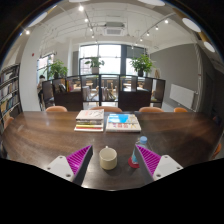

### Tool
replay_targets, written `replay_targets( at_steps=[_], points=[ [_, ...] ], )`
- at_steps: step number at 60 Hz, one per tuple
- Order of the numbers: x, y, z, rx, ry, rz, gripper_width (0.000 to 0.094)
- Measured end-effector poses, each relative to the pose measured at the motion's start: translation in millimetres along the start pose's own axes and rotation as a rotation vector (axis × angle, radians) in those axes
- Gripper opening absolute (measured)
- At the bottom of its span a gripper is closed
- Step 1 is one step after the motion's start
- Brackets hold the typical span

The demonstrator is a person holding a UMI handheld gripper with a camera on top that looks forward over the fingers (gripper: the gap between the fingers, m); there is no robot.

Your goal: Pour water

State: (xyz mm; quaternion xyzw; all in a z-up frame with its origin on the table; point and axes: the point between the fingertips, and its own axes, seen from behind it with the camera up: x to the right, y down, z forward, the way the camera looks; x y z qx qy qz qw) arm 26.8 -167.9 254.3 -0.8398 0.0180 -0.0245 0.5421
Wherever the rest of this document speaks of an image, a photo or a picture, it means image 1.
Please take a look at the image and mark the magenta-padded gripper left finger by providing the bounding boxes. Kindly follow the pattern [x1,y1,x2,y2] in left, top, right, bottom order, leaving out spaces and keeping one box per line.
[45,144,95,187]

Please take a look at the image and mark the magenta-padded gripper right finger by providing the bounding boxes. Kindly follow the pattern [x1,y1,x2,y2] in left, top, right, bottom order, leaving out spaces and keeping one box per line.
[134,144,184,183]

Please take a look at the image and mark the clear water bottle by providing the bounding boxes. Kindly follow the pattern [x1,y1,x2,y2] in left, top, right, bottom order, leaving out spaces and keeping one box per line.
[130,135,149,166]

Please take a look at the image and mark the flat round red coaster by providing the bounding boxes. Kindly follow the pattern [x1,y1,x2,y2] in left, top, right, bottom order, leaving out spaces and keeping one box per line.
[127,156,141,169]

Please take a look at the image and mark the cream ceramic cup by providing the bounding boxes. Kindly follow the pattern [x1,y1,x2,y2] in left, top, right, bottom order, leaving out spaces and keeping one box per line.
[98,145,118,171]

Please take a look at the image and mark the blue-covered book pile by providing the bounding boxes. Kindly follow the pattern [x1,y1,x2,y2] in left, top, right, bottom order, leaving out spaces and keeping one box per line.
[105,113,142,133]

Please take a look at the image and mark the orange chairs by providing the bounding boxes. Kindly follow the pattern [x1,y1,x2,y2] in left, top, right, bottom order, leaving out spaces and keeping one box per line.
[2,105,223,160]

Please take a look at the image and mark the black cube shelf unit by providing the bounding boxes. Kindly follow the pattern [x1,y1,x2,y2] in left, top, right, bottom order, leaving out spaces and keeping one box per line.
[41,73,167,112]

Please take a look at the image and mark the person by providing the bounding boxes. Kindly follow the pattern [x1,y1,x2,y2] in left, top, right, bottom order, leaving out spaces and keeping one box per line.
[36,74,47,108]

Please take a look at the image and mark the bushy potted plant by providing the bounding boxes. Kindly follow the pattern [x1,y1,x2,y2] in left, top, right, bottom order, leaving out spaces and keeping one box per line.
[46,59,69,80]

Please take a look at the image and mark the large leafy potted plant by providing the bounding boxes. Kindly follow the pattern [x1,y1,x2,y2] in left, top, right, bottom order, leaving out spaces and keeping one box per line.
[129,54,155,78]

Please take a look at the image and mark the small potted plant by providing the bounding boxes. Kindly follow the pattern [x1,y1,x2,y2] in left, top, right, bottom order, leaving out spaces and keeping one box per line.
[84,56,106,75]

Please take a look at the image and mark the ceiling air conditioner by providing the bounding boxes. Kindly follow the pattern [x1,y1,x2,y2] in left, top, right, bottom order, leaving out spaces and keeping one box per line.
[102,21,127,37]

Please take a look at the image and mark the round ceiling light panels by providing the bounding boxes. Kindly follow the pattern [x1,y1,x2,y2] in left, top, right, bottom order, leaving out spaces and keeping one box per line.
[26,0,217,54]

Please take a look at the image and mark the ceiling track spotlights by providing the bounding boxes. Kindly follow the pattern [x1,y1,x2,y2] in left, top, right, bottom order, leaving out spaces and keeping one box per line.
[23,3,171,44]

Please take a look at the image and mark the white wall radiator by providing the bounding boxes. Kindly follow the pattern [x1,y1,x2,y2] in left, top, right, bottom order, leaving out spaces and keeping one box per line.
[169,83,196,110]

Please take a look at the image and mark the tall wall bookshelf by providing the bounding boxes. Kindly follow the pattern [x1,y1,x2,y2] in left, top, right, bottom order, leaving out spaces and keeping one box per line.
[0,63,24,134]

